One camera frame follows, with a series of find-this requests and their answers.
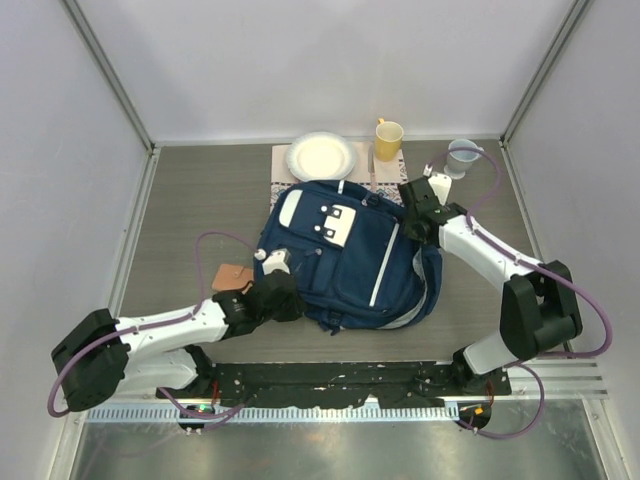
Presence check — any blue student backpack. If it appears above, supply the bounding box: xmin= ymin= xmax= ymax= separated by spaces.
xmin=254 ymin=180 xmax=443 ymax=333

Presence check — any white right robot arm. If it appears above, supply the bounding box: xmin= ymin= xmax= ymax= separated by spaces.
xmin=399 ymin=177 xmax=583 ymax=395

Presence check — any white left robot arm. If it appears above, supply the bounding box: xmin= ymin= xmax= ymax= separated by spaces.
xmin=47 ymin=270 xmax=307 ymax=418

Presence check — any brown leather wallet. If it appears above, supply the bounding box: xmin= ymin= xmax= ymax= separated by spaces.
xmin=212 ymin=264 xmax=254 ymax=291

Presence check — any patterned cloth placemat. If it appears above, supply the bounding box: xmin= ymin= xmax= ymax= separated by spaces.
xmin=270 ymin=141 xmax=408 ymax=208

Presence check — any light blue mug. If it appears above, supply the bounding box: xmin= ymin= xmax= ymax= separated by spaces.
xmin=444 ymin=139 xmax=484 ymax=180

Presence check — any yellow mug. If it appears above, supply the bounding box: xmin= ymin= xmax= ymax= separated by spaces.
xmin=374 ymin=118 xmax=404 ymax=162

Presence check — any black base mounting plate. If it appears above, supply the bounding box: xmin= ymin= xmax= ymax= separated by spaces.
xmin=170 ymin=361 xmax=512 ymax=409

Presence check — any white paper plate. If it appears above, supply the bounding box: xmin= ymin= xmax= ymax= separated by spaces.
xmin=285 ymin=131 xmax=357 ymax=182

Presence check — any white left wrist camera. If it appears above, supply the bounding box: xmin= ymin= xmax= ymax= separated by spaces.
xmin=254 ymin=248 xmax=290 ymax=275

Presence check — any pink handled table knife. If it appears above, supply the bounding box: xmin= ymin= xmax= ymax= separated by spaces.
xmin=367 ymin=143 xmax=377 ymax=192

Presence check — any slotted cable duct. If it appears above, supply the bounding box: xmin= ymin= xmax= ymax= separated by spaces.
xmin=86 ymin=401 xmax=459 ymax=424

